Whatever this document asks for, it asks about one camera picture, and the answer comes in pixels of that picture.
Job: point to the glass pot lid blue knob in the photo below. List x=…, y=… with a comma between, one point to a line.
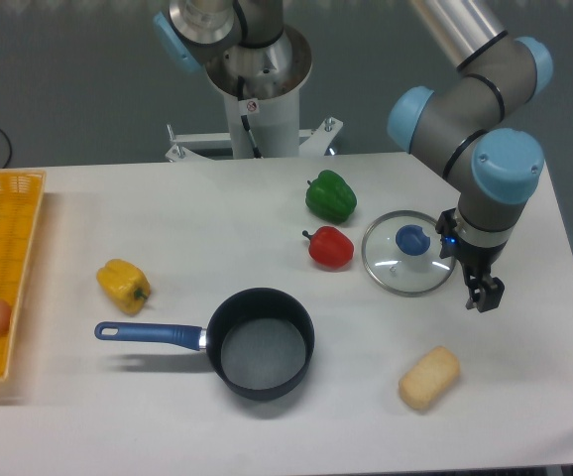
x=400, y=251

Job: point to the yellow bell pepper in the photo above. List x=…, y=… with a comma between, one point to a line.
x=125, y=284

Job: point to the beige bread loaf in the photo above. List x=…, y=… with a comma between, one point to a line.
x=429, y=378

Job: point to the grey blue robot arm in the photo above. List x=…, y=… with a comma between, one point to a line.
x=459, y=135

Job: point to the red bell pepper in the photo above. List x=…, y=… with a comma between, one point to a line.
x=329, y=247

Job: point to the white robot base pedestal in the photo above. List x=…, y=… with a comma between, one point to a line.
x=260, y=91

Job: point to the green bell pepper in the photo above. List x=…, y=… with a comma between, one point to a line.
x=329, y=197

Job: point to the black saucepan blue handle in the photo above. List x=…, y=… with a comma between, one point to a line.
x=259, y=341

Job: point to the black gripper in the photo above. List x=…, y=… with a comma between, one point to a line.
x=476, y=251

